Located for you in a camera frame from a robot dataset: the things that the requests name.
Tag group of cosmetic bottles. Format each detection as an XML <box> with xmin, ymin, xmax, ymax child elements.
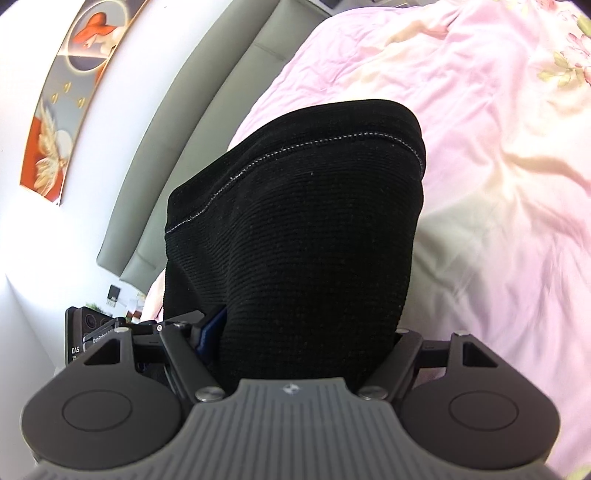
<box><xmin>121</xmin><ymin>295</ymin><xmax>148</xmax><ymax>325</ymax></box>

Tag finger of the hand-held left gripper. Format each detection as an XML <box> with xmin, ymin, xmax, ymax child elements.
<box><xmin>161</xmin><ymin>310</ymin><xmax>205</xmax><ymax>328</ymax></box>

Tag grey padded headboard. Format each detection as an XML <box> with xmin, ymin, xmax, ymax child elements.
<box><xmin>96</xmin><ymin>0</ymin><xmax>329</xmax><ymax>291</ymax></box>

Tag framed wall painting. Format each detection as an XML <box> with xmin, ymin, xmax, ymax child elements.
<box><xmin>18</xmin><ymin>0</ymin><xmax>154</xmax><ymax>207</ymax></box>

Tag pink blanket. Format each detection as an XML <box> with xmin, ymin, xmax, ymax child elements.
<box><xmin>147</xmin><ymin>0</ymin><xmax>591</xmax><ymax>472</ymax></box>

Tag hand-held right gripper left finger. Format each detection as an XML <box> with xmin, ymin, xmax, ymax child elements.
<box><xmin>83</xmin><ymin>307</ymin><xmax>228</xmax><ymax>402</ymax></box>

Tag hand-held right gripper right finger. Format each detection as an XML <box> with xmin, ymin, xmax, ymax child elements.
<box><xmin>359</xmin><ymin>329</ymin><xmax>500</xmax><ymax>401</ymax></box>

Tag black knit pants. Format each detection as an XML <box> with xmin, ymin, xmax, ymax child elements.
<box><xmin>163</xmin><ymin>98</ymin><xmax>427</xmax><ymax>391</ymax></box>

